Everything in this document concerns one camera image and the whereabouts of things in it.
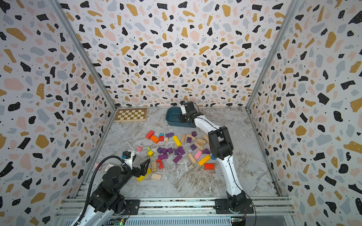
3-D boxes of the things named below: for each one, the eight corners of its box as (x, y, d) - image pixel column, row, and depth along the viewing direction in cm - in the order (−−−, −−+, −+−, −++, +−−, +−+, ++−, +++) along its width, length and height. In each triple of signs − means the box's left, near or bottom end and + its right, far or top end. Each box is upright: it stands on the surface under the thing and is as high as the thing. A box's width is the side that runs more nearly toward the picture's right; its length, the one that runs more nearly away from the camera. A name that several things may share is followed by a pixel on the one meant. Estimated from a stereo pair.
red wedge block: (204, 169, 89) (204, 168, 88) (204, 165, 91) (204, 163, 90) (214, 169, 89) (214, 168, 88) (213, 165, 91) (214, 163, 90)
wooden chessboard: (115, 122, 113) (113, 119, 111) (120, 110, 122) (118, 107, 119) (145, 122, 114) (144, 120, 111) (148, 110, 122) (147, 108, 120)
